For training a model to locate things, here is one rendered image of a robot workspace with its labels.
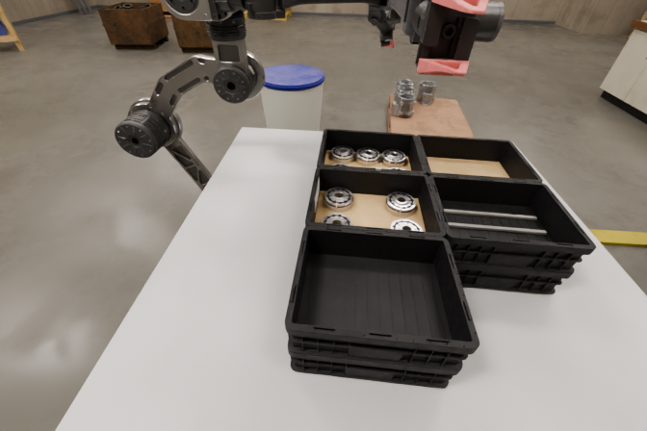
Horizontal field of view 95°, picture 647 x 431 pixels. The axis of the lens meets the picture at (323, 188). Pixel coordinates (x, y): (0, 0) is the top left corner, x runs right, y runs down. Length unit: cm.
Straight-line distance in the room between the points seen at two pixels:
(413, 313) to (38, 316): 195
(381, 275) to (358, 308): 12
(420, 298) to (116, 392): 78
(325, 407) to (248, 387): 19
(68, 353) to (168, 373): 113
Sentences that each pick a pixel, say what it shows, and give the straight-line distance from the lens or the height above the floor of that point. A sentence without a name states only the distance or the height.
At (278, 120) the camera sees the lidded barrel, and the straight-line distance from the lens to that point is 266.
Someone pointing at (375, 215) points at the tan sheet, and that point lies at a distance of 104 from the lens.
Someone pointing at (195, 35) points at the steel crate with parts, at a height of 32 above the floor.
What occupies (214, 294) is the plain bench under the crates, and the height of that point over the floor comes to 70.
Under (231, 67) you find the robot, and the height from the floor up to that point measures 120.
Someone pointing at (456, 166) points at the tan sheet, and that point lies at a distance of 140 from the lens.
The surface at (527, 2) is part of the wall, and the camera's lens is 1188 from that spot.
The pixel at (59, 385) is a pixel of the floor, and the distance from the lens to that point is 198.
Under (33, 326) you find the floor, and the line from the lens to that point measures 225.
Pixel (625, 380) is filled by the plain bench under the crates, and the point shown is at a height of 70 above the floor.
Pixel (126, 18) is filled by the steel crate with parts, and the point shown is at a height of 54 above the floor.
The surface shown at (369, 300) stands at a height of 83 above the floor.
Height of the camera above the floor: 154
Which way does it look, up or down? 38 degrees down
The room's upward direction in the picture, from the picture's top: 2 degrees clockwise
